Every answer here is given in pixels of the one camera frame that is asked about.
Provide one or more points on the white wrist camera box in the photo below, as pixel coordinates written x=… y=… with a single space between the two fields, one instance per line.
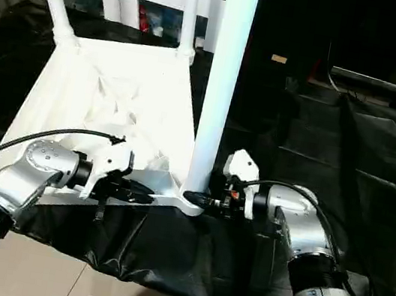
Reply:
x=243 y=171
x=112 y=160

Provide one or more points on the black plastic mat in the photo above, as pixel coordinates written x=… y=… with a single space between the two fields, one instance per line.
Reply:
x=333 y=155

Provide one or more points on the small yellow label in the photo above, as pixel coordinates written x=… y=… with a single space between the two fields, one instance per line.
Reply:
x=279 y=58

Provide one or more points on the white plastic table top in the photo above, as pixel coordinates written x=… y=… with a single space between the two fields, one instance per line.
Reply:
x=118 y=81

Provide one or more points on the red bottle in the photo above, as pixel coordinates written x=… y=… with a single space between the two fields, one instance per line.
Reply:
x=143 y=21

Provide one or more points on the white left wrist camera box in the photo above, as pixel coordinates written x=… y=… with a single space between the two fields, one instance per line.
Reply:
x=112 y=160

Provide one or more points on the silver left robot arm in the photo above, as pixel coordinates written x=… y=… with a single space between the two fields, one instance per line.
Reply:
x=34 y=170

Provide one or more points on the black horizontal rail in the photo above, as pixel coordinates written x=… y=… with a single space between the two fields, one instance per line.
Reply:
x=391 y=83

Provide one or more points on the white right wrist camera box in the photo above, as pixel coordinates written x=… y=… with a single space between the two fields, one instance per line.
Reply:
x=243 y=171

